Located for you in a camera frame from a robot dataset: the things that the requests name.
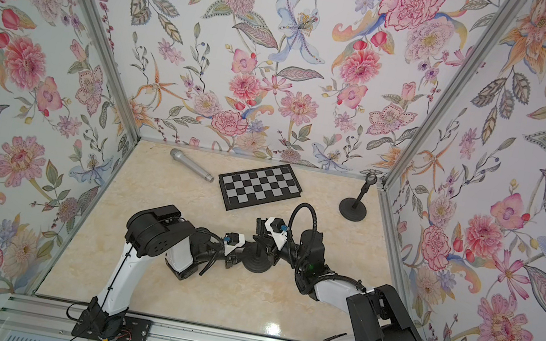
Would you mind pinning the left aluminium corner post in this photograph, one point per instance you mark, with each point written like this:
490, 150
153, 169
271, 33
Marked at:
101, 42

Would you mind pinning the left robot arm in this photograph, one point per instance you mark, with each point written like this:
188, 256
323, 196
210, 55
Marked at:
152, 233

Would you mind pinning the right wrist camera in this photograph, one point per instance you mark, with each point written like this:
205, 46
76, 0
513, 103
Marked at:
279, 225

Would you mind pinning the black round stand base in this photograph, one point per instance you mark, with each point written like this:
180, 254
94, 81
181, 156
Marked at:
352, 209

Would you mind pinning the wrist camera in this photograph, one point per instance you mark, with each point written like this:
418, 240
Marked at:
233, 241
279, 225

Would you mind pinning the right aluminium corner post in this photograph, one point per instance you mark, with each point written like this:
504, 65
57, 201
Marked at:
501, 20

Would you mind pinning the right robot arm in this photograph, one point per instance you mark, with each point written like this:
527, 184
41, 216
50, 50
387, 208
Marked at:
376, 314

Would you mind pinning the black white chessboard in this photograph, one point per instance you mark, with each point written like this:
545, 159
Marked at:
259, 186

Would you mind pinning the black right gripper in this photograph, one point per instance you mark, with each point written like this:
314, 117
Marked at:
272, 249

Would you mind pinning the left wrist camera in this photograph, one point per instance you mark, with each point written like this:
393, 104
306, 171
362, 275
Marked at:
233, 241

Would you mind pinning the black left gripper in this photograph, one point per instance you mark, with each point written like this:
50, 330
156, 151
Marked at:
232, 259

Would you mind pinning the black microphone clip holder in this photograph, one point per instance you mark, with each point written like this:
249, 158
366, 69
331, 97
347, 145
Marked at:
371, 179

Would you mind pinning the black microphone stand pole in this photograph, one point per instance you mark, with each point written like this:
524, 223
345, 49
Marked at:
363, 192

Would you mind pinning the aluminium corner post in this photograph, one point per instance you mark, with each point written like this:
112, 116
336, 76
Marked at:
501, 20
101, 42

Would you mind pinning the black round disc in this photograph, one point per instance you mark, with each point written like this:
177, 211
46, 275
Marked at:
253, 265

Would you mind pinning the silver handheld microphone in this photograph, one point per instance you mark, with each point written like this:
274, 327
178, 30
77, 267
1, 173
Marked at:
181, 157

